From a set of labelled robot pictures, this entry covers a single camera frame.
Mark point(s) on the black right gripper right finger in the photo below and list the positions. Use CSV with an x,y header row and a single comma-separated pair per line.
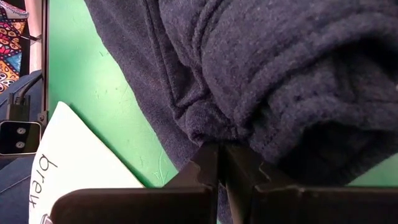
x,y
311,205

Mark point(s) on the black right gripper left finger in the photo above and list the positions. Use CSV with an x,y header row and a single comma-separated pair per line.
x,y
140,205

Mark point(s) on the white printed tote bag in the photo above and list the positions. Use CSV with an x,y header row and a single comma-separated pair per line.
x,y
74,161

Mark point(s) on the dark blue fleece garment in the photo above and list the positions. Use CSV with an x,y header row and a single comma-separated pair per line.
x,y
248,77

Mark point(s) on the colourful patterned fabric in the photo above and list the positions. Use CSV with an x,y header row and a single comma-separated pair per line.
x,y
9,46

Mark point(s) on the black table-level camera box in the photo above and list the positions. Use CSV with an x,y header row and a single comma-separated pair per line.
x,y
18,138

